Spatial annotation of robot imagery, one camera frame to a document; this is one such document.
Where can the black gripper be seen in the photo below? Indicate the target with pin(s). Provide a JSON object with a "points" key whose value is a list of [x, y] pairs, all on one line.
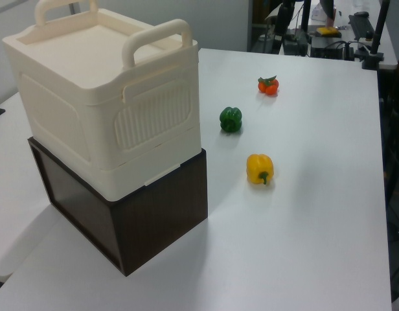
{"points": [[282, 20]]}

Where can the thin black pole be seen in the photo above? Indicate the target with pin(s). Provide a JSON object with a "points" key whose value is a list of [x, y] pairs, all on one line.
{"points": [[304, 14]]}

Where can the yellow sponge block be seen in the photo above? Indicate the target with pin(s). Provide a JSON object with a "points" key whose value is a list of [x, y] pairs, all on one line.
{"points": [[327, 30]]}

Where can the orange tomato cluster with leaves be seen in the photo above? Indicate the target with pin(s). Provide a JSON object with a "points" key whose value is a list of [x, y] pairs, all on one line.
{"points": [[268, 87]]}

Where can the black equipment box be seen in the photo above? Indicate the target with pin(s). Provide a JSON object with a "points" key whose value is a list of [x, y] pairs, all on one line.
{"points": [[329, 47]]}

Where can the black keyboard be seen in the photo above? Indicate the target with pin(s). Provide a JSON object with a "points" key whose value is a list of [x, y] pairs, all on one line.
{"points": [[361, 27]]}

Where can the black computer mouse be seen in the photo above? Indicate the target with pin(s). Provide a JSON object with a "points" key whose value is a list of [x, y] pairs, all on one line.
{"points": [[361, 14]]}

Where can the green bell pepper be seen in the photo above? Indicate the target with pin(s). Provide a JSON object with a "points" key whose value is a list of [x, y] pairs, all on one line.
{"points": [[230, 119]]}

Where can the black pole with clamp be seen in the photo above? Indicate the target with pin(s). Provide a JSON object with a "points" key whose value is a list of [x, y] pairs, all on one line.
{"points": [[379, 32]]}

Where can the yellow bell pepper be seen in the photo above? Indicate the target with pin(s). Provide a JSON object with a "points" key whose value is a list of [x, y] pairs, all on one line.
{"points": [[258, 166]]}

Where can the cream white toaster oven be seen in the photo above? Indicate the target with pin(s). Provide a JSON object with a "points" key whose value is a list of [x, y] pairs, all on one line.
{"points": [[73, 64]]}

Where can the dark brown wooden box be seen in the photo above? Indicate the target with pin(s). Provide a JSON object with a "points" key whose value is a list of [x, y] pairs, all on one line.
{"points": [[160, 214]]}

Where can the dark chair frame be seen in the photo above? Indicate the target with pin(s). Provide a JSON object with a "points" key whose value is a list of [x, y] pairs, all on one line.
{"points": [[397, 145]]}

